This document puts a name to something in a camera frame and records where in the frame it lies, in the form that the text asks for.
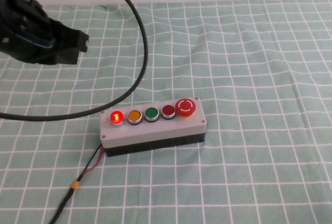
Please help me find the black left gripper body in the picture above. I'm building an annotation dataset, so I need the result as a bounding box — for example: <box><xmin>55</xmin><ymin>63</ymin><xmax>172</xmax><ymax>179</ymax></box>
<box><xmin>0</xmin><ymin>0</ymin><xmax>61</xmax><ymax>66</ymax></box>

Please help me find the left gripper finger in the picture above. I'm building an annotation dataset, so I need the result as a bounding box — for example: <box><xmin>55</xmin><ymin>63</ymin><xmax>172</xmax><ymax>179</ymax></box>
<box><xmin>51</xmin><ymin>46</ymin><xmax>81</xmax><ymax>66</ymax></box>
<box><xmin>54</xmin><ymin>21</ymin><xmax>90</xmax><ymax>53</ymax></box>

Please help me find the lit red indicator button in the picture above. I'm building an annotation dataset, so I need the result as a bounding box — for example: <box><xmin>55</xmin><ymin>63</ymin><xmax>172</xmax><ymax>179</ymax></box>
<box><xmin>110</xmin><ymin>109</ymin><xmax>126</xmax><ymax>128</ymax></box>

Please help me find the yellow push button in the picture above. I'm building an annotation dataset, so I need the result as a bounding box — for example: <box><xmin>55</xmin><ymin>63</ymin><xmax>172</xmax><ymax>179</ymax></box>
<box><xmin>127</xmin><ymin>109</ymin><xmax>143</xmax><ymax>126</ymax></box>

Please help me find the green push button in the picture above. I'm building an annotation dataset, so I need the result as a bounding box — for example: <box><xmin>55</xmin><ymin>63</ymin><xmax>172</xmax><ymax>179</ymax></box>
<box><xmin>144</xmin><ymin>107</ymin><xmax>160</xmax><ymax>123</ymax></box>

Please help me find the dark red push button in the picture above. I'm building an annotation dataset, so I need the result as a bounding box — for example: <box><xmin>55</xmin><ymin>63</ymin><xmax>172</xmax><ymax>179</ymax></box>
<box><xmin>161</xmin><ymin>104</ymin><xmax>177</xmax><ymax>121</ymax></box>

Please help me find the grey black button box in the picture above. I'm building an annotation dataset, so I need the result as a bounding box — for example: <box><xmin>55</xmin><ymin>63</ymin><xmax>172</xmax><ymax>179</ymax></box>
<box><xmin>100</xmin><ymin>96</ymin><xmax>208</xmax><ymax>158</ymax></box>

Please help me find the red mushroom emergency stop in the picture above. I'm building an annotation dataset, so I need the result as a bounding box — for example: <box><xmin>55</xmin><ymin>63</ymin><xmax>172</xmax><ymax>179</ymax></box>
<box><xmin>175</xmin><ymin>98</ymin><xmax>196</xmax><ymax>119</ymax></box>

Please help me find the green white checked tablecloth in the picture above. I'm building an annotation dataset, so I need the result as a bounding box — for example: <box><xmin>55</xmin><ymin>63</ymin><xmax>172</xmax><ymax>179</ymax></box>
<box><xmin>0</xmin><ymin>0</ymin><xmax>332</xmax><ymax>224</ymax></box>

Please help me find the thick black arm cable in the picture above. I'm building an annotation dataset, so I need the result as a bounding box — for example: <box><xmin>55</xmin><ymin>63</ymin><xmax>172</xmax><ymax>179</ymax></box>
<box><xmin>0</xmin><ymin>0</ymin><xmax>149</xmax><ymax>122</ymax></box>

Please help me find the thin black wire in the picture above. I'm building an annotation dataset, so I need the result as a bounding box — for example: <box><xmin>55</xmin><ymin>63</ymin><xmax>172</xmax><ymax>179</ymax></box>
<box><xmin>78</xmin><ymin>143</ymin><xmax>103</xmax><ymax>181</ymax></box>

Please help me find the thin red wire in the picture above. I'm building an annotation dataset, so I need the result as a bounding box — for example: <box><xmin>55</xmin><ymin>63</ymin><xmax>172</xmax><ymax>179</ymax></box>
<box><xmin>81</xmin><ymin>148</ymin><xmax>105</xmax><ymax>179</ymax></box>

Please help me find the black sheathed power cable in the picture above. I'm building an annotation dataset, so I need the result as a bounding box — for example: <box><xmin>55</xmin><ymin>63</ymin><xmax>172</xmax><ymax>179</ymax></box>
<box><xmin>49</xmin><ymin>187</ymin><xmax>76</xmax><ymax>224</ymax></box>

